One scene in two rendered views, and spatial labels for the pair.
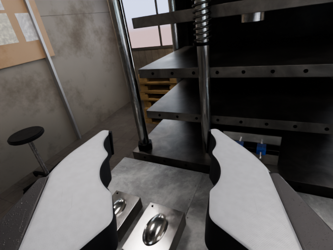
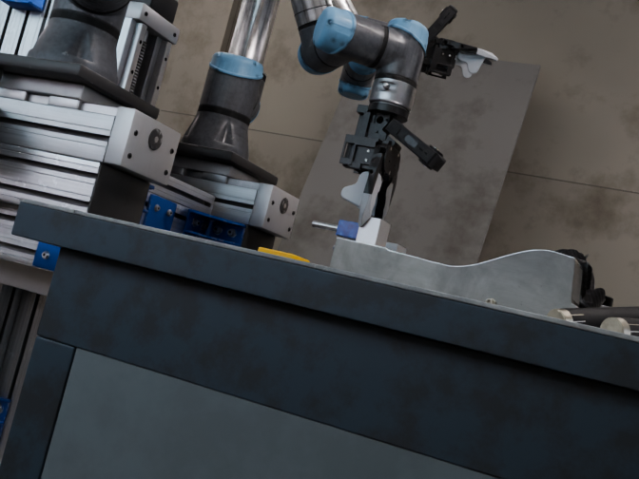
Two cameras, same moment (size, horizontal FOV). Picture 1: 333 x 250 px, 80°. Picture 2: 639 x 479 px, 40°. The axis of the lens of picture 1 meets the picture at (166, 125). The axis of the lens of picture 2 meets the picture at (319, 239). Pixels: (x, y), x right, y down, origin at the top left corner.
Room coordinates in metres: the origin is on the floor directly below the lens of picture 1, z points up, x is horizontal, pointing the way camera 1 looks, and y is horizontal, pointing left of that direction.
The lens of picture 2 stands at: (-0.32, -2.03, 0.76)
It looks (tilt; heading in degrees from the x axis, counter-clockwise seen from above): 5 degrees up; 86
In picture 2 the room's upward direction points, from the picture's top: 14 degrees clockwise
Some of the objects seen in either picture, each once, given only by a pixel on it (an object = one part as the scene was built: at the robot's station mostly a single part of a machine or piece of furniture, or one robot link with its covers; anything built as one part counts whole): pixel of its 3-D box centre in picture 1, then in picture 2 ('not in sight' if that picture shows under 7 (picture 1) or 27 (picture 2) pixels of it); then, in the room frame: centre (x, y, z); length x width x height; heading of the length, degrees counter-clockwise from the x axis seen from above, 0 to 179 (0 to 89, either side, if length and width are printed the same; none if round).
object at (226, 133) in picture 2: not in sight; (219, 135); (-0.46, -0.11, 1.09); 0.15 x 0.15 x 0.10
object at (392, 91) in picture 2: not in sight; (391, 97); (-0.16, -0.54, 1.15); 0.08 x 0.08 x 0.05
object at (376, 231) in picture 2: not in sight; (347, 230); (-0.17, -0.53, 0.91); 0.13 x 0.05 x 0.05; 151
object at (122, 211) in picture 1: (118, 213); not in sight; (0.58, 0.26, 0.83); 0.17 x 0.13 x 0.06; 151
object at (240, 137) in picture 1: (253, 125); not in sight; (1.05, -0.53, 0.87); 0.50 x 0.27 x 0.17; 151
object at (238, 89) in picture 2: not in sight; (232, 85); (-0.46, -0.10, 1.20); 0.13 x 0.12 x 0.14; 88
